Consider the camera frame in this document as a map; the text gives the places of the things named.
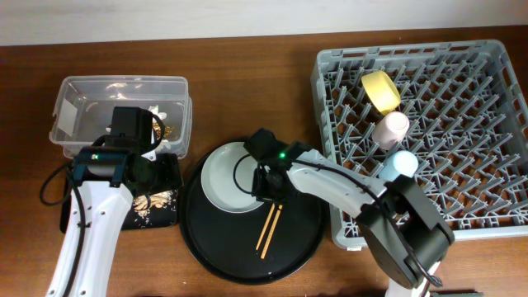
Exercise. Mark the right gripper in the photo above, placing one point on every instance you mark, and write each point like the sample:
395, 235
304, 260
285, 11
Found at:
260, 191

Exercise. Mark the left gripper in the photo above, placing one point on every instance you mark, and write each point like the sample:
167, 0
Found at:
159, 158

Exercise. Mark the wooden chopstick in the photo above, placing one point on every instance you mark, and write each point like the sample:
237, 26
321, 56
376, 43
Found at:
265, 226
271, 229

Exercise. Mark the white tissue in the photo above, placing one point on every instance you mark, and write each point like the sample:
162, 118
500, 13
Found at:
165, 146
155, 110

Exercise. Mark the brown gold snack wrapper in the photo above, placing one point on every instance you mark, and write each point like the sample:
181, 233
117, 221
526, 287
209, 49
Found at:
163, 134

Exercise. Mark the grey plate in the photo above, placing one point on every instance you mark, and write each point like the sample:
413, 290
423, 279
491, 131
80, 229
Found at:
218, 184

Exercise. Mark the pink cup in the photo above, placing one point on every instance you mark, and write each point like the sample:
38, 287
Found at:
391, 130

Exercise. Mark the blue cup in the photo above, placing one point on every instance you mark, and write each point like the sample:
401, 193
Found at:
400, 163

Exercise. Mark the yellow bowl with food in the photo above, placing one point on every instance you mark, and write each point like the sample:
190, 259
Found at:
381, 91

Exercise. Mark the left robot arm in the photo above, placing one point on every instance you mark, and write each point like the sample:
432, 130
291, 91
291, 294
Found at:
86, 255

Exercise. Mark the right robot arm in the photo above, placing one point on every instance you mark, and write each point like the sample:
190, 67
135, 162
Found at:
404, 231

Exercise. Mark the grey dishwasher rack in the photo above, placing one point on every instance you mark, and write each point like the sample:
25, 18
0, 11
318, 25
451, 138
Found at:
468, 126

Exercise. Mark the clear plastic bin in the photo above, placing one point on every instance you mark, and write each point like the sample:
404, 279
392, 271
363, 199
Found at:
84, 106

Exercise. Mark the round black tray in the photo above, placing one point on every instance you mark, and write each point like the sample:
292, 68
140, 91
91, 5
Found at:
225, 244

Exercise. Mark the food scraps pile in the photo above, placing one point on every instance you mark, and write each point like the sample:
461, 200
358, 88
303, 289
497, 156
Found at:
143, 206

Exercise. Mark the black rectangular tray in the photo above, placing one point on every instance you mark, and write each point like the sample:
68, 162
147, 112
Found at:
165, 214

